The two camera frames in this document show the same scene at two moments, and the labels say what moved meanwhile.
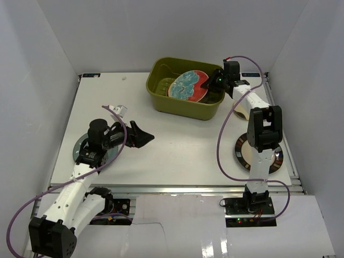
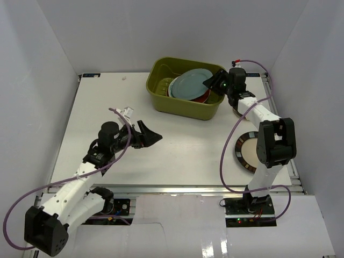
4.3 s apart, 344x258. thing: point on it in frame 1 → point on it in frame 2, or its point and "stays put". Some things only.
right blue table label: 250,74 stays put
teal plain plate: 108,154 → 189,85
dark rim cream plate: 244,155 stays put
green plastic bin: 160,72 stays put
